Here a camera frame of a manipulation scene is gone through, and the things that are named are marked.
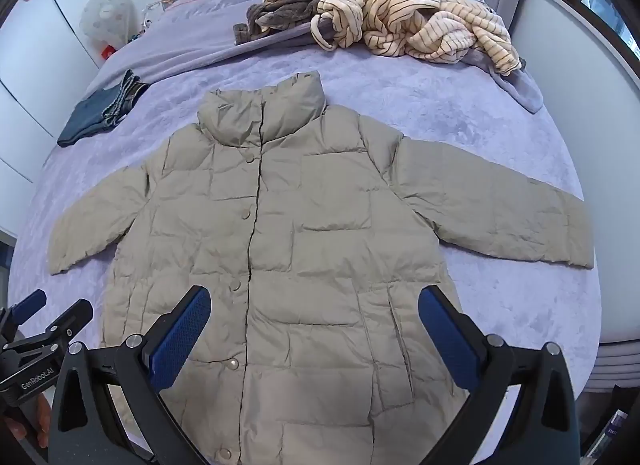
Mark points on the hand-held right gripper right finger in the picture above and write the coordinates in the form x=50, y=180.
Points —
x=447, y=337

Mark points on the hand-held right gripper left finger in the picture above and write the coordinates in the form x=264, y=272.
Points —
x=180, y=337

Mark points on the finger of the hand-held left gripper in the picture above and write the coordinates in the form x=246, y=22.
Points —
x=72, y=320
x=30, y=307

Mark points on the beige puffer jacket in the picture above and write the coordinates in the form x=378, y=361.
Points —
x=310, y=255

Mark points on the person's left hand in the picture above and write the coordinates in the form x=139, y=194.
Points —
x=25, y=425

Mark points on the folded blue jeans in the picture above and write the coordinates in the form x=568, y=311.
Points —
x=100, y=112

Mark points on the white wardrobe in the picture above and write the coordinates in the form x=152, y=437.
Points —
x=30, y=95

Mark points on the purple plush bed blanket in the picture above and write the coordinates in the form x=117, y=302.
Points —
x=450, y=115

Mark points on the small red box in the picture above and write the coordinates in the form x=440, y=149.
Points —
x=107, y=55

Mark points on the cream striped fleece robe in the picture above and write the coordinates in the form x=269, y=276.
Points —
x=415, y=20

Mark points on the brown fleece robe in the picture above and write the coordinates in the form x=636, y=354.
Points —
x=300, y=5

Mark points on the dark framed window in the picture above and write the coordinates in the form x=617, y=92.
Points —
x=607, y=10

